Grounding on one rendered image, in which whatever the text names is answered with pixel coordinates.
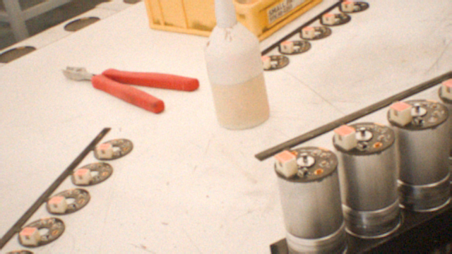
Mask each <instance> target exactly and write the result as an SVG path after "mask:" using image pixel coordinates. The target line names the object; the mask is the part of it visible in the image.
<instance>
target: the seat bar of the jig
mask: <svg viewBox="0 0 452 254"><path fill-rule="evenodd" d="M450 226H452V183H451V201H450V202H449V204H447V205H446V206H445V207H442V208H440V210H436V211H432V212H411V211H408V210H405V209H404V208H401V207H400V226H399V227H398V229H397V230H396V231H395V232H394V233H392V234H389V235H387V236H384V237H380V238H359V237H356V236H353V235H350V234H349V233H348V232H346V231H345V232H346V239H347V252H346V254H399V253H401V252H403V251H404V250H406V249H408V248H410V247H412V246H415V245H416V244H418V243H420V242H422V241H425V239H427V238H429V237H431V236H433V235H435V234H437V233H439V232H441V231H444V230H446V228H448V227H450ZM270 254H289V250H288V249H287V241H286V237H285V238H282V239H280V240H279V241H276V242H274V243H272V244H270Z"/></svg>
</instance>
